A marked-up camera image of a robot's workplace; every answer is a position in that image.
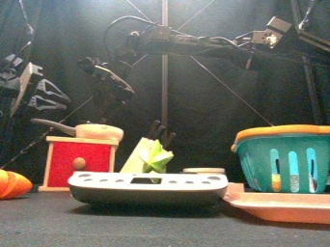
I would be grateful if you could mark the round beige tin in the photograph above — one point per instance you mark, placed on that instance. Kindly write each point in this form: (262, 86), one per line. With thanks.
(203, 170)

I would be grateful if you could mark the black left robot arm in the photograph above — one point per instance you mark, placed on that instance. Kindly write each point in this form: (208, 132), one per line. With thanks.
(11, 48)

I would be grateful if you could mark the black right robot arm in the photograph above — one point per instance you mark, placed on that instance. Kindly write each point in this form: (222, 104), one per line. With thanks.
(202, 43)

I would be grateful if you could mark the teal basket orange rim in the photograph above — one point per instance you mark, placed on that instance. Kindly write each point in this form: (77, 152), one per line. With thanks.
(283, 157)

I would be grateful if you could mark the orange plastic tray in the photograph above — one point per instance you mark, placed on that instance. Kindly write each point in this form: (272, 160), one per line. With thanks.
(279, 205)

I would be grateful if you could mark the grey white toy tray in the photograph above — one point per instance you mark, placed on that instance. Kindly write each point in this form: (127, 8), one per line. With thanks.
(148, 188)

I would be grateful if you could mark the green toy lettuce leaf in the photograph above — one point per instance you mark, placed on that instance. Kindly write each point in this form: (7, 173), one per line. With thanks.
(146, 160)
(160, 157)

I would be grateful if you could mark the orange toy food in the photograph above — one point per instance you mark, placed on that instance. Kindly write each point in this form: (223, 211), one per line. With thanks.
(12, 185)

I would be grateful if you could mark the vertical metal frame pole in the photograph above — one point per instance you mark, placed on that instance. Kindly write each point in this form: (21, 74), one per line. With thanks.
(164, 96)

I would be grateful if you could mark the red wooden drawer box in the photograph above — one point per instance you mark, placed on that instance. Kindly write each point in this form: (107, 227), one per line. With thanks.
(79, 160)

